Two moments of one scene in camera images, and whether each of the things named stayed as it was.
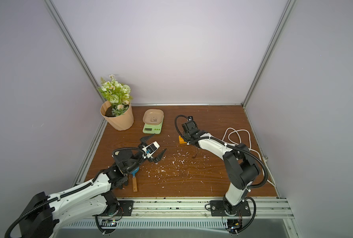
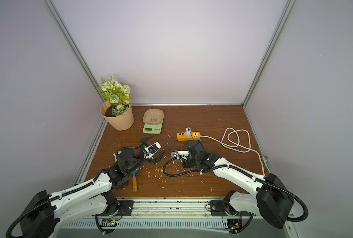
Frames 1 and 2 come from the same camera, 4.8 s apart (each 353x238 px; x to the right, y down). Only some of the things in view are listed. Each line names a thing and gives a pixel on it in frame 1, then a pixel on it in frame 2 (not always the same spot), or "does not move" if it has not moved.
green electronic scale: (152, 129) does not move
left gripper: (143, 140) does not move
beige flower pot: (120, 122) does not move
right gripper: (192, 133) to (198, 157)
